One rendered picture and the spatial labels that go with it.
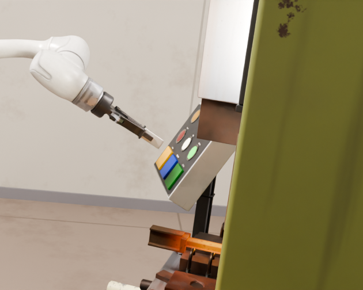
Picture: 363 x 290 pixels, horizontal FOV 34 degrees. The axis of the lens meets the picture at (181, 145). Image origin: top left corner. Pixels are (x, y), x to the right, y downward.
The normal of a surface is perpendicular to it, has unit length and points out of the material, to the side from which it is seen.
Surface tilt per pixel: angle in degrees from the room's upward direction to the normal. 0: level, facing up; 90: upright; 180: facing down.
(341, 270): 90
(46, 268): 0
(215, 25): 90
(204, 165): 90
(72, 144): 90
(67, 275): 0
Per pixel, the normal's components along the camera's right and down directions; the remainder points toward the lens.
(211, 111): -0.25, 0.22
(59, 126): 0.08, 0.26
